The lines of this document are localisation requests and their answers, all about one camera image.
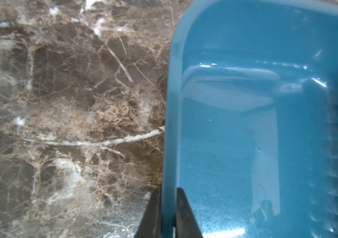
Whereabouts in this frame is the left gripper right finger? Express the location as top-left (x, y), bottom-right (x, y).
top-left (175, 188), bottom-right (203, 238)

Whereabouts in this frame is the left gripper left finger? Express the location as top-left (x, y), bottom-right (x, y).
top-left (134, 187), bottom-right (162, 238)

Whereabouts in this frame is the teal plastic storage box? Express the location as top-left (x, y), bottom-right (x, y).
top-left (162, 1), bottom-right (338, 238)

